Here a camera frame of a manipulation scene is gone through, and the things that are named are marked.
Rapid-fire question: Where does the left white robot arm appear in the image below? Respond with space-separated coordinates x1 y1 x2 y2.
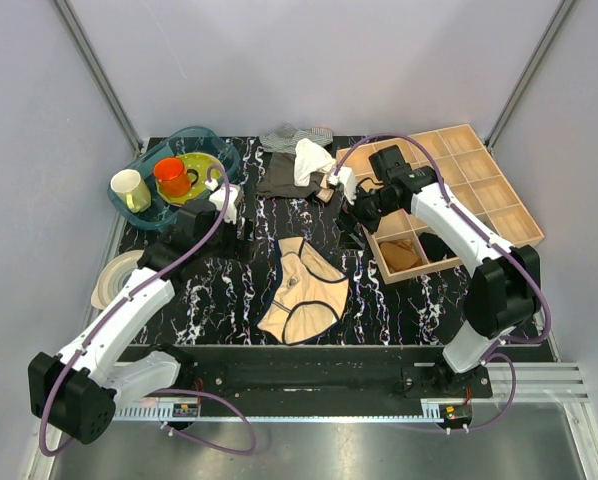
28 197 248 456

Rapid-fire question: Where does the grey striped garment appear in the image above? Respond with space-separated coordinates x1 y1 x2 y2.
259 124 313 154

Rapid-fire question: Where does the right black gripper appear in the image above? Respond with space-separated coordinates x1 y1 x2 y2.
333 179 400 253

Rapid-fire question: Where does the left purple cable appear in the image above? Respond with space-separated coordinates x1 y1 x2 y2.
37 165 258 457

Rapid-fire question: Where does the wooden compartment tray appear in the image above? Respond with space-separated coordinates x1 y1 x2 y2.
333 124 544 284

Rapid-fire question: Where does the white cloth garment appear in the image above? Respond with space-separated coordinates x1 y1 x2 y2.
294 138 336 187

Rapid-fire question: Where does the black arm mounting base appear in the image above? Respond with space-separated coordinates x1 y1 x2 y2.
168 343 493 417

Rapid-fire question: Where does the orange mug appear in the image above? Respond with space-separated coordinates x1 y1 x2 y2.
153 157 199 198

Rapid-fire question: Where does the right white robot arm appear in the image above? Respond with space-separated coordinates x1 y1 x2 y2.
327 146 546 397

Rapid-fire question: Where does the dark grey garment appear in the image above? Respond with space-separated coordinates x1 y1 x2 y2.
255 152 324 199

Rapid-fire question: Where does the purple cable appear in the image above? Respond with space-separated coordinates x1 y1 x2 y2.
37 165 258 457
332 131 553 434

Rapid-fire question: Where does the rolled black underwear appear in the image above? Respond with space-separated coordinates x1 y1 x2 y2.
418 232 457 262

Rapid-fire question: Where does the beige round lid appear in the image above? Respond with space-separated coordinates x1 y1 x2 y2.
90 250 144 310

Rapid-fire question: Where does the beige navy-trimmed underwear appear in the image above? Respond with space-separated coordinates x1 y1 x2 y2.
257 237 349 345

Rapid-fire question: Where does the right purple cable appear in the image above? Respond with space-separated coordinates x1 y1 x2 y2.
332 131 553 434

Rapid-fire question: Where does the cream yellow mug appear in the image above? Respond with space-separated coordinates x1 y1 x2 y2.
110 169 152 213

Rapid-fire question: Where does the blue transparent plastic basin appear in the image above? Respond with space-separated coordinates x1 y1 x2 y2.
108 126 241 231

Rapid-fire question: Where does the rolled tan underwear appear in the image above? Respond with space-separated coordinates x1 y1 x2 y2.
379 239 424 273

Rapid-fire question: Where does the checked grey garment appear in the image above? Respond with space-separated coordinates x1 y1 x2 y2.
309 127 334 147

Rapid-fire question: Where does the green dotted plate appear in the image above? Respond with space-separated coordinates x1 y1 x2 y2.
155 152 221 207

